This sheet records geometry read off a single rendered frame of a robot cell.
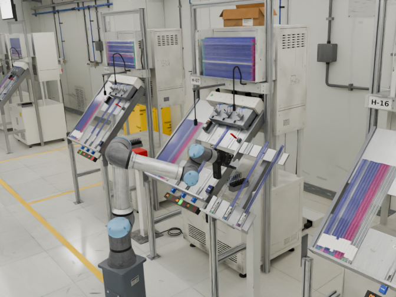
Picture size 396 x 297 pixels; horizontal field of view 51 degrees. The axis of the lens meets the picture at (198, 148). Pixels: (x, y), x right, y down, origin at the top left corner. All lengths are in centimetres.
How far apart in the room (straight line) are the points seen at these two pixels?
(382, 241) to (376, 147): 50
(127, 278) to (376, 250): 121
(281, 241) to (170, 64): 191
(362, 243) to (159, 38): 264
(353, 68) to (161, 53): 174
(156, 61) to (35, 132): 347
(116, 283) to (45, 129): 492
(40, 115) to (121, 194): 478
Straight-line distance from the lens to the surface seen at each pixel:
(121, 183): 224
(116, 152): 207
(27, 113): 687
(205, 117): 304
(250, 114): 271
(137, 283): 236
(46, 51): 690
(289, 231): 328
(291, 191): 316
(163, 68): 395
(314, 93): 428
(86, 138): 400
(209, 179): 263
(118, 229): 219
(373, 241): 200
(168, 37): 399
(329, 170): 435
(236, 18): 325
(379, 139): 225
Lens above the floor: 175
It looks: 17 degrees down
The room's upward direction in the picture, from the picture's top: 2 degrees counter-clockwise
